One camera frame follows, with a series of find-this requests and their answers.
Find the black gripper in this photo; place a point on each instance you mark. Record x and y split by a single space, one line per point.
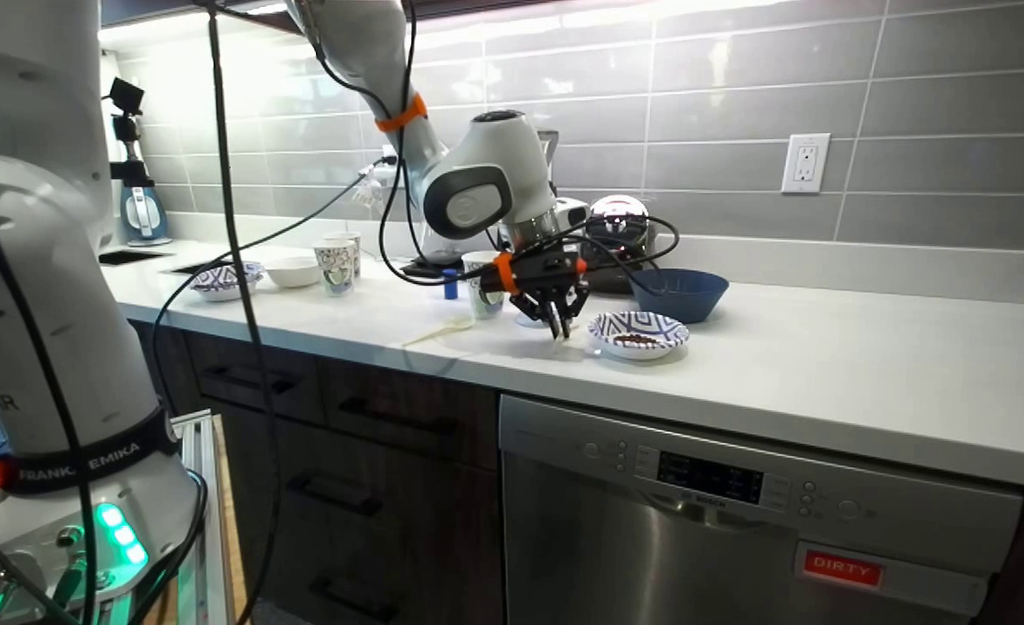
539 277

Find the wooden stir sticks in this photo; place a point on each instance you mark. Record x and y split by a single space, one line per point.
441 334

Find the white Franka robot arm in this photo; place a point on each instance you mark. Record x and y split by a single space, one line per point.
476 175

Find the open patterned paper cup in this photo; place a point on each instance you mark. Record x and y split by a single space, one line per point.
336 264
355 255
484 296

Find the blue patterned plate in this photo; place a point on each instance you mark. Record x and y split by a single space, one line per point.
636 334
227 281

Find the chrome and black kettle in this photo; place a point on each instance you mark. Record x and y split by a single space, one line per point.
618 220

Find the small blue cylinder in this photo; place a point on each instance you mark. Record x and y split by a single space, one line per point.
452 284

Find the dark blue bowl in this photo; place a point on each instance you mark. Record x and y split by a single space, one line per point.
678 294

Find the black coffee scale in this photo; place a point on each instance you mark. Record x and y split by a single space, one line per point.
429 268

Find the dark wood drawer cabinet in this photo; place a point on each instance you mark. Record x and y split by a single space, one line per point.
418 507

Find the stainless steel dishwasher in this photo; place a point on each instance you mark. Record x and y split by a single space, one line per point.
706 522

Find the white bowl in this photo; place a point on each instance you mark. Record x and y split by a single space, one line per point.
293 274

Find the white and wood panel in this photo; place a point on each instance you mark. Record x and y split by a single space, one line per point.
204 522

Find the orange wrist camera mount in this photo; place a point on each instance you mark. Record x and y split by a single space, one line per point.
500 274

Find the white wall outlet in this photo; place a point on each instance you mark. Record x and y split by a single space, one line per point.
380 175
806 160

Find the black camera stand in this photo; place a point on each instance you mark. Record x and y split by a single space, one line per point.
128 175

